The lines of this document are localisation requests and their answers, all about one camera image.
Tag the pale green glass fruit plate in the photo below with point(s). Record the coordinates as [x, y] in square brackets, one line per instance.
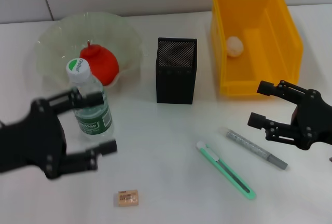
[52, 40]

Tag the yellow plastic storage bin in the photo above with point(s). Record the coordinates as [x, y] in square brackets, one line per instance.
[282, 40]

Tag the white paper ball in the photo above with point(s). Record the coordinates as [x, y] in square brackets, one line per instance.
[234, 47]

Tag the grey marker pen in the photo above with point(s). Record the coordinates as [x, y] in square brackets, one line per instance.
[256, 150]

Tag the clear water bottle green label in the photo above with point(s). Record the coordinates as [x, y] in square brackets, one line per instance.
[90, 123]

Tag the black mesh pen holder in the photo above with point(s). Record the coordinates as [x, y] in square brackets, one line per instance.
[176, 84]

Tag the tan eraser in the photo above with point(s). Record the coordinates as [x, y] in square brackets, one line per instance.
[127, 198]

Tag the green utility knife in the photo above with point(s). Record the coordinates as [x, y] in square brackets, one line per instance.
[225, 170]

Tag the red-orange fruit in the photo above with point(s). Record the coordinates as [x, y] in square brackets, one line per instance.
[103, 66]

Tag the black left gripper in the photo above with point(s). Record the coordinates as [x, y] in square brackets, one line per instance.
[33, 141]

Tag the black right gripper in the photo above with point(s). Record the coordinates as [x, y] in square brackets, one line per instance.
[313, 123]

